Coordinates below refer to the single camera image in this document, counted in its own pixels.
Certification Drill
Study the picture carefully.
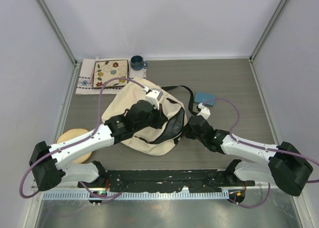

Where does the purple cable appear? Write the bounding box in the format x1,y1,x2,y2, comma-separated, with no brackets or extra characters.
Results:
199,98,319,209
19,77,150,205

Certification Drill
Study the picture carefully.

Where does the round wooden bird coaster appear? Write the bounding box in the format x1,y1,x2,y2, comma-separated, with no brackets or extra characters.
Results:
56,128,93,164

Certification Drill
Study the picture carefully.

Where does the floral square ceramic plate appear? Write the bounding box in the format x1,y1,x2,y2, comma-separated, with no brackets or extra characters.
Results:
92,60,129,89

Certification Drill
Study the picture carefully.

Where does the slotted grey cable duct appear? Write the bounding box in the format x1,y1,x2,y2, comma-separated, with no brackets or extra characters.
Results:
42,189,229,201

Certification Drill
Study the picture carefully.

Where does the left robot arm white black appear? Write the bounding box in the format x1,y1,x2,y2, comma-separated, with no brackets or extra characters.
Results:
29,100,167,191

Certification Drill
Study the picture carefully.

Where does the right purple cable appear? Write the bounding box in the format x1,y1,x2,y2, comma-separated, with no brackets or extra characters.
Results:
199,98,319,209

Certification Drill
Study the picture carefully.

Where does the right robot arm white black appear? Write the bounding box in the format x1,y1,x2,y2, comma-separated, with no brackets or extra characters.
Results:
185,115,313,197

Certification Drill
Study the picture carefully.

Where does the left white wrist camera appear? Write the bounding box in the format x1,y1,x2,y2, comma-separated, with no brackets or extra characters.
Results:
146,88,163,110

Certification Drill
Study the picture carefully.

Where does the white patterned placemat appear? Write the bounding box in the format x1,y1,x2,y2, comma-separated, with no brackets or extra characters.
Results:
76,58,147,95

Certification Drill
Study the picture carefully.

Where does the cream canvas backpack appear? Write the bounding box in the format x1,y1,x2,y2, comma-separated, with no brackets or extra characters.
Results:
101,78,193,156

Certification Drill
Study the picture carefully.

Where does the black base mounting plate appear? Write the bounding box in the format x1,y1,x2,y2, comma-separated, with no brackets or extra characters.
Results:
85,169,255,193

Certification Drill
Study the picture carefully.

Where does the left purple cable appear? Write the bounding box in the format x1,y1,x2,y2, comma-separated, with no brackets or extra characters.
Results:
19,77,150,205

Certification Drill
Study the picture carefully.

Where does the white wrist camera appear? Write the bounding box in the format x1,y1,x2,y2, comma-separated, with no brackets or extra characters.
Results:
197,103,211,120
146,88,163,110

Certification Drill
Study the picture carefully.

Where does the dark blue ceramic mug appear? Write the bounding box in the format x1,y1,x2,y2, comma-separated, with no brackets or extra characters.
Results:
130,55,147,71

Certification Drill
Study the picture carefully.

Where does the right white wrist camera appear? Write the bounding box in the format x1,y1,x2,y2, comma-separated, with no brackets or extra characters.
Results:
197,103,211,120

